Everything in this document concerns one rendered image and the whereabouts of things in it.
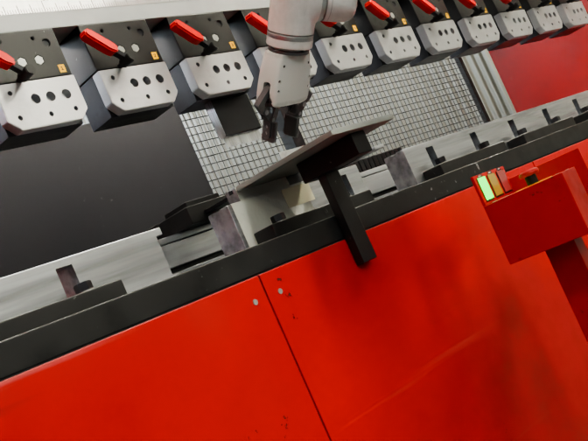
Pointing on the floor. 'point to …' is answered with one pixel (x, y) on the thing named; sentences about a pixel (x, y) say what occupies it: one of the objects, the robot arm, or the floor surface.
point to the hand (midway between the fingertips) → (280, 129)
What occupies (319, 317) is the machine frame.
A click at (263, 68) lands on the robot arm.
